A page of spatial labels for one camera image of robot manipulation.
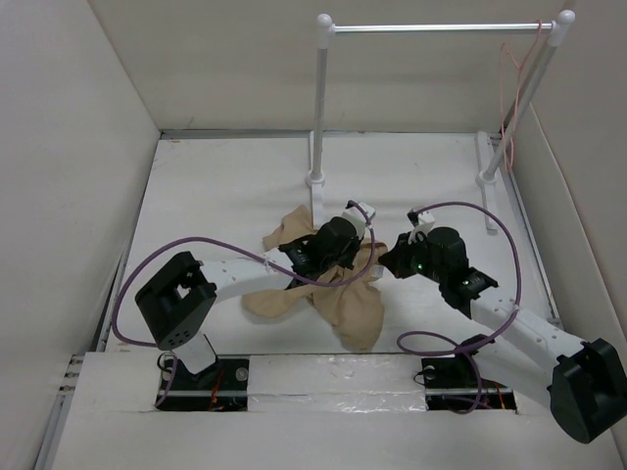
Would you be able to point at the pink wire hanger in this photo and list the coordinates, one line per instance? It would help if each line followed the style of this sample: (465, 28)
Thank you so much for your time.
(509, 104)

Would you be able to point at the beige t shirt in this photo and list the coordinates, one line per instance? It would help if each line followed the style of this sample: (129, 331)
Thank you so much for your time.
(355, 311)

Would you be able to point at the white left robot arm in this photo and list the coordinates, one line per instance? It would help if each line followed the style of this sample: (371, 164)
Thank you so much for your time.
(177, 299)

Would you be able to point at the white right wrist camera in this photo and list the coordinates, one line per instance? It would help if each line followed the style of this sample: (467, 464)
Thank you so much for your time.
(421, 219)

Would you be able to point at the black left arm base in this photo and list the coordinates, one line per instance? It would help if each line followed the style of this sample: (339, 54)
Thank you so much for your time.
(224, 388)

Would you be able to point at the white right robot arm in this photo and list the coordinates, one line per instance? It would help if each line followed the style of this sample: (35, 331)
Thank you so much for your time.
(583, 384)

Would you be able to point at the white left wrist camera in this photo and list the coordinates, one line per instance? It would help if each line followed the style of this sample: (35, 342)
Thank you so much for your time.
(359, 214)

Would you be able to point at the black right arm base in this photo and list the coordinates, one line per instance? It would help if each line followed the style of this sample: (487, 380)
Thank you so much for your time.
(450, 384)

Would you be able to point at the white clothes rack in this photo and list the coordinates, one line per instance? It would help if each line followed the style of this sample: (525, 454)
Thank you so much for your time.
(421, 78)

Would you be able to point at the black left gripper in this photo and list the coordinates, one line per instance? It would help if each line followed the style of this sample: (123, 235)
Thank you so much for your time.
(355, 245)

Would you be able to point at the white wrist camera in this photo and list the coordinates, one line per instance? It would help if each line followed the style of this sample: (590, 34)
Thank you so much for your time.
(421, 219)
(359, 214)

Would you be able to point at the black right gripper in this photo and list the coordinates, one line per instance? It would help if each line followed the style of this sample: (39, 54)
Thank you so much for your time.
(396, 259)

